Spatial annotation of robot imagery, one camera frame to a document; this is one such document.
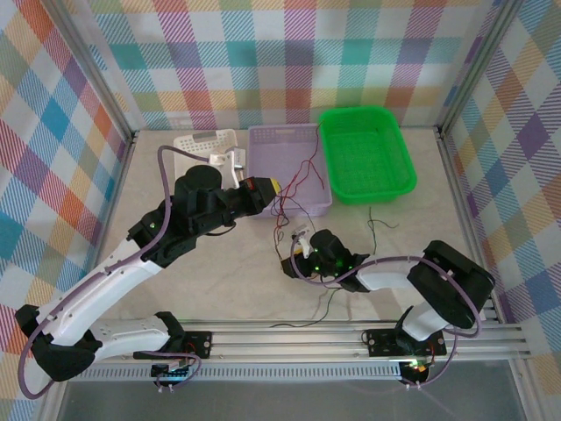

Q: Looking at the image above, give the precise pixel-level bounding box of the black wire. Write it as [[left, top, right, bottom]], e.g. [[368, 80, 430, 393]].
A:
[[270, 199, 294, 240], [267, 287, 350, 329], [366, 206, 401, 256]]

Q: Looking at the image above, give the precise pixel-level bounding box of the red wire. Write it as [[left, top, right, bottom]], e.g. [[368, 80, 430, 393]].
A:
[[299, 122, 328, 190], [272, 205, 294, 260], [271, 160, 313, 207]]

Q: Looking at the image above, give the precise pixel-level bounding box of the lilac perforated plastic basket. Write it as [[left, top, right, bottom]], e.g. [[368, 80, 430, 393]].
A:
[[247, 124, 333, 219]]

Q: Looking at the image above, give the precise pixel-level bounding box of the white perforated plastic basket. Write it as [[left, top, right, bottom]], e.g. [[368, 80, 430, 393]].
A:
[[173, 128, 241, 176]]

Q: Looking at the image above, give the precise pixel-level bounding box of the green mesh plastic basket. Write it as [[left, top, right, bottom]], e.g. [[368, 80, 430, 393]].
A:
[[318, 107, 417, 206]]

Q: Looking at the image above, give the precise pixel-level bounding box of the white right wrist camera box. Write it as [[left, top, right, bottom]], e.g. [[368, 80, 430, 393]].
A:
[[289, 225, 313, 247]]

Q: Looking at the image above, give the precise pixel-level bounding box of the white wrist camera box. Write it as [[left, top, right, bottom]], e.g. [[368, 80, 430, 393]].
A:
[[289, 225, 313, 247], [209, 147, 246, 189]]

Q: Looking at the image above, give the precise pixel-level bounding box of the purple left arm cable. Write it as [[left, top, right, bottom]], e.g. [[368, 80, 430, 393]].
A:
[[19, 146, 220, 400]]

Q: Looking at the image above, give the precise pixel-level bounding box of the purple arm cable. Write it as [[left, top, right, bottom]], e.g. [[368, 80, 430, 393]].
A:
[[288, 253, 486, 389], [19, 146, 220, 400]]

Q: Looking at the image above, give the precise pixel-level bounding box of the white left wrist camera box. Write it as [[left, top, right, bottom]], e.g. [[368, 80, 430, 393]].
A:
[[209, 147, 246, 189]]

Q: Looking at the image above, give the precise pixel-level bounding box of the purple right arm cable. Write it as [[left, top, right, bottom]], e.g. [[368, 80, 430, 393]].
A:
[[288, 253, 486, 389]]

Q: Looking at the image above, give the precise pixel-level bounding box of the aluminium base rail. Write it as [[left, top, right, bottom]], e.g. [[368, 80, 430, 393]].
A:
[[47, 318, 534, 365]]

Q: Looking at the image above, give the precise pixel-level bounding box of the aluminium side rail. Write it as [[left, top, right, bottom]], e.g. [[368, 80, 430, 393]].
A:
[[436, 126, 505, 324], [74, 131, 139, 330]]

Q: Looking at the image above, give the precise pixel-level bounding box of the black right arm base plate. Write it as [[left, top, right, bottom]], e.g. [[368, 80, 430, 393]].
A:
[[366, 326, 448, 357]]

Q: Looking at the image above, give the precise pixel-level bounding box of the grey slotted cable duct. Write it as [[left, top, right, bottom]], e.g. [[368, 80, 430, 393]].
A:
[[69, 366, 404, 383]]

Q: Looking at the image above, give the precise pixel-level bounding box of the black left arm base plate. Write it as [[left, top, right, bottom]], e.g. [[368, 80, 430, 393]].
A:
[[133, 331, 214, 360]]

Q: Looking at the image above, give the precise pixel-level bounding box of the aluminium frame post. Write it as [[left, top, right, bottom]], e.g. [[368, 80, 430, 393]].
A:
[[435, 0, 527, 137], [41, 0, 138, 144]]

